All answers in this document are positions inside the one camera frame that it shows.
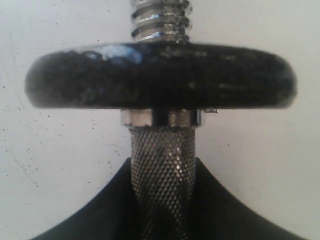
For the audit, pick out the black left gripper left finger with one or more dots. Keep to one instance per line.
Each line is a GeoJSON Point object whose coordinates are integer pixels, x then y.
{"type": "Point", "coordinates": [111, 215]}

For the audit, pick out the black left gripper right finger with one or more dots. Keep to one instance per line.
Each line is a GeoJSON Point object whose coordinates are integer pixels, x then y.
{"type": "Point", "coordinates": [212, 213]}

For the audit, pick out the chrome dumbbell bar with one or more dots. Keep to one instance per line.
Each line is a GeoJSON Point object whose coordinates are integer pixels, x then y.
{"type": "Point", "coordinates": [162, 139]}

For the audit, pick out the black weight plate right end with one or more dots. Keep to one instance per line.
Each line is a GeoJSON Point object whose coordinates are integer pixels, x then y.
{"type": "Point", "coordinates": [161, 76]}

